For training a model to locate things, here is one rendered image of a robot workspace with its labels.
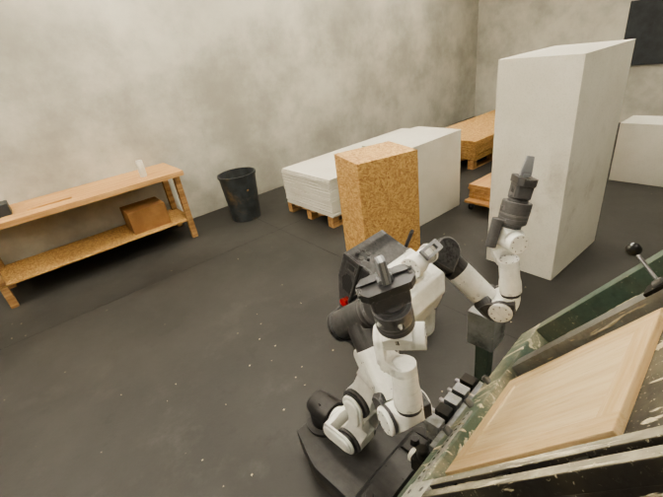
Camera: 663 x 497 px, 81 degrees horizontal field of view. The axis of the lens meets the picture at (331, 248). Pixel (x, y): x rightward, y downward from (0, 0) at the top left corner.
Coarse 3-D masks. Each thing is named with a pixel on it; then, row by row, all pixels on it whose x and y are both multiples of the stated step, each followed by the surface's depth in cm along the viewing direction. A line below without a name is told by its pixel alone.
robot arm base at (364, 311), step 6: (360, 306) 106; (366, 306) 107; (360, 312) 106; (366, 312) 106; (330, 318) 114; (360, 318) 106; (366, 318) 105; (372, 318) 107; (330, 324) 113; (366, 324) 107; (372, 324) 106; (330, 330) 113; (336, 336) 113
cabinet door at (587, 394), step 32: (640, 320) 96; (576, 352) 111; (608, 352) 96; (640, 352) 83; (512, 384) 131; (544, 384) 111; (576, 384) 95; (608, 384) 84; (640, 384) 77; (512, 416) 109; (544, 416) 94; (576, 416) 82; (608, 416) 73; (480, 448) 107; (512, 448) 92; (544, 448) 81
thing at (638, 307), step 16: (624, 304) 108; (640, 304) 101; (656, 304) 99; (592, 320) 116; (608, 320) 109; (624, 320) 106; (560, 336) 126; (576, 336) 118; (592, 336) 114; (544, 352) 128; (560, 352) 124; (512, 368) 140; (528, 368) 135
